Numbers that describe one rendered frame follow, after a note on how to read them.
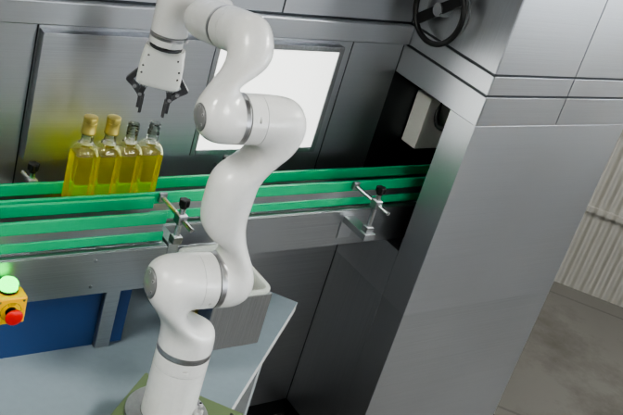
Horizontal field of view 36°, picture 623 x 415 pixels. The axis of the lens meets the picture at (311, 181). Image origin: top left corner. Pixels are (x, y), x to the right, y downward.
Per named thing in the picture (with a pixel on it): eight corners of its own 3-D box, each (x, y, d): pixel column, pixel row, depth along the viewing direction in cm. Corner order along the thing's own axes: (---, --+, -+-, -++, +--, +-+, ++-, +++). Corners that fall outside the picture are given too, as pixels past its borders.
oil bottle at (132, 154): (120, 207, 251) (135, 135, 242) (129, 220, 247) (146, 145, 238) (100, 209, 248) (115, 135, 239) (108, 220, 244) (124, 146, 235)
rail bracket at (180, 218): (161, 219, 251) (171, 177, 246) (191, 254, 240) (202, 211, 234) (150, 220, 249) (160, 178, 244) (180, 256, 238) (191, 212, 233)
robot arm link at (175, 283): (220, 363, 209) (246, 270, 200) (139, 371, 199) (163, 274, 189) (197, 330, 218) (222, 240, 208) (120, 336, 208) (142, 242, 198)
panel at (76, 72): (308, 146, 295) (339, 44, 280) (313, 151, 293) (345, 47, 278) (19, 155, 240) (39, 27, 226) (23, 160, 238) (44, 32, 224)
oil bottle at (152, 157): (140, 207, 255) (157, 134, 246) (149, 218, 251) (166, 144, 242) (120, 208, 251) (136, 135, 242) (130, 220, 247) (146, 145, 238)
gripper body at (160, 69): (189, 41, 224) (179, 85, 228) (146, 31, 222) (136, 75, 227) (188, 52, 217) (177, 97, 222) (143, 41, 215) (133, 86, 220)
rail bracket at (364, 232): (344, 232, 294) (366, 168, 285) (376, 263, 283) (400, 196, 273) (332, 233, 291) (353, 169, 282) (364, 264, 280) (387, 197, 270)
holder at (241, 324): (208, 282, 270) (220, 235, 263) (257, 343, 251) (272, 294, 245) (152, 289, 259) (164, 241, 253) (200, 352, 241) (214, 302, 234)
